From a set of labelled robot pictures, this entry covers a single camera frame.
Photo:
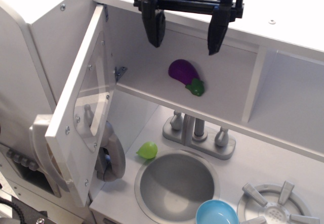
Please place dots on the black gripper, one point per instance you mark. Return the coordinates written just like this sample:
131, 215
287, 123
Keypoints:
154, 20

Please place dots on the purple toy eggplant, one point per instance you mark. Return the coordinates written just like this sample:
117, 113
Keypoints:
184, 72

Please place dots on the grey toy faucet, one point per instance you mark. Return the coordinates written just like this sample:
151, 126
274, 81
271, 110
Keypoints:
192, 132

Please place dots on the green toy pear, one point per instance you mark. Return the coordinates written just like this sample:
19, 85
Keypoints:
148, 150

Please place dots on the white toy kitchen cabinet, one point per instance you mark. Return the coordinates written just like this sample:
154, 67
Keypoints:
265, 85

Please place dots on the grey toy telephone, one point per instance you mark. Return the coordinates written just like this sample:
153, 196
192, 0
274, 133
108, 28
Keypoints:
111, 162

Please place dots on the round grey toy sink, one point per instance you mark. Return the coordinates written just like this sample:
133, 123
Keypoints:
171, 187

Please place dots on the blue plastic bowl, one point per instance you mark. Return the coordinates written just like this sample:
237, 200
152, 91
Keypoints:
216, 211

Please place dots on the grey toy stove burner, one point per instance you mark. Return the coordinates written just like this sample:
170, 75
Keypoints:
269, 203

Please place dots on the grey ice dispenser panel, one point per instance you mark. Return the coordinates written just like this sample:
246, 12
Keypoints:
30, 171

